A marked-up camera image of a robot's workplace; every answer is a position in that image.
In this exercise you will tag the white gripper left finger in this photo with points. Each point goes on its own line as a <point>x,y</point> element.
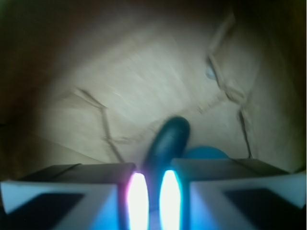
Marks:
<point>76,197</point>

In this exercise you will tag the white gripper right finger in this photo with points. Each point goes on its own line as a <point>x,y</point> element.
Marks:
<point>229,194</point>

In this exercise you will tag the dark green plastic pickle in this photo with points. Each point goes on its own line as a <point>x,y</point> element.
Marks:
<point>169,143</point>

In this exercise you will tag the brown paper bag bin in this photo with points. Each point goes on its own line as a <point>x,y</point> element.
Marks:
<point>92,81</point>

